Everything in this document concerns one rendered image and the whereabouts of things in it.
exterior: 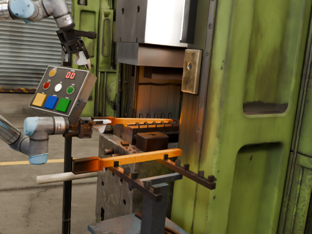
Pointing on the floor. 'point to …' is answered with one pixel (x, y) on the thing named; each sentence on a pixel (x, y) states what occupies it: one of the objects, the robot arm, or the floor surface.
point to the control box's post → (66, 185)
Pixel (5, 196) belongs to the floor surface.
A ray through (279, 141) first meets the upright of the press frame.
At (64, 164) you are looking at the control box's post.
